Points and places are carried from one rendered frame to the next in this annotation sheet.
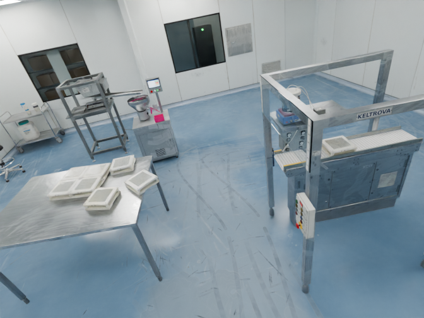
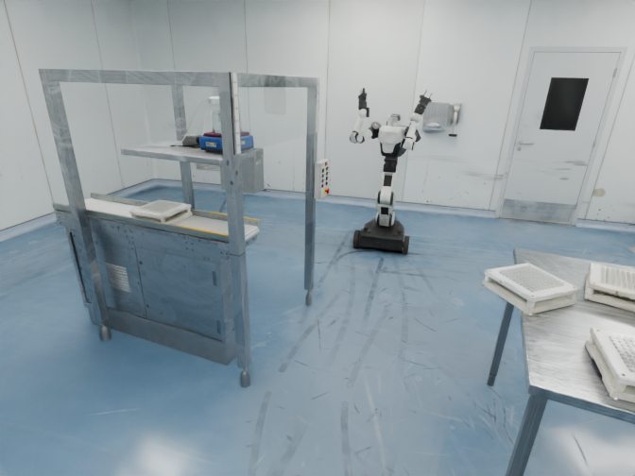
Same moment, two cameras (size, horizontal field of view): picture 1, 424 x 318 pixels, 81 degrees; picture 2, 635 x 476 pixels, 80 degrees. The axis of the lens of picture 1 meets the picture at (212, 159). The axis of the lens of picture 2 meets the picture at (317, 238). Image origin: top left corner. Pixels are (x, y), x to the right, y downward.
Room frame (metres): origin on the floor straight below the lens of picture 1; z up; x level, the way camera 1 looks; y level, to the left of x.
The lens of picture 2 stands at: (3.66, 0.43, 1.66)
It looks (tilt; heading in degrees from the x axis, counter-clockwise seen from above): 22 degrees down; 201
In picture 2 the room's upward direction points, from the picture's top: 2 degrees clockwise
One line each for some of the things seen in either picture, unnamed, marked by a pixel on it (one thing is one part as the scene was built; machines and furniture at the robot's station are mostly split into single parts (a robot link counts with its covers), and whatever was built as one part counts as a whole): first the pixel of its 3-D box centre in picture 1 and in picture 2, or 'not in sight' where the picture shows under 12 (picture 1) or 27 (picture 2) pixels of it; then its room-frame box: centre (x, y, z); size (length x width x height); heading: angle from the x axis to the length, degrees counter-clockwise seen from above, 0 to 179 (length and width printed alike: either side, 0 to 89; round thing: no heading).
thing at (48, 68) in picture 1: (59, 74); not in sight; (6.46, 3.16, 1.43); 1.32 x 0.01 x 1.11; 97
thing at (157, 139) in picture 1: (156, 137); not in sight; (4.16, 0.91, 0.38); 0.63 x 0.57 x 0.76; 97
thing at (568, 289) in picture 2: (141, 179); (529, 280); (2.07, 0.74, 0.94); 0.25 x 0.24 x 0.02; 132
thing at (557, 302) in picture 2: (142, 183); (527, 291); (2.07, 0.74, 0.89); 0.24 x 0.24 x 0.02; 42
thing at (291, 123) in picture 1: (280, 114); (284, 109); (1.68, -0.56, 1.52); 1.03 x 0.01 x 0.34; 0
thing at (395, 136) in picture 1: (345, 149); (151, 220); (1.99, -1.31, 0.86); 1.35 x 0.25 x 0.05; 90
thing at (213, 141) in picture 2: not in sight; (228, 141); (1.95, -0.75, 1.37); 0.21 x 0.20 x 0.09; 0
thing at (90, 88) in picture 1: (110, 118); not in sight; (4.60, 1.73, 0.75); 1.43 x 1.06 x 1.50; 97
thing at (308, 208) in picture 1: (305, 215); (321, 178); (1.14, -0.53, 1.03); 0.17 x 0.06 x 0.26; 0
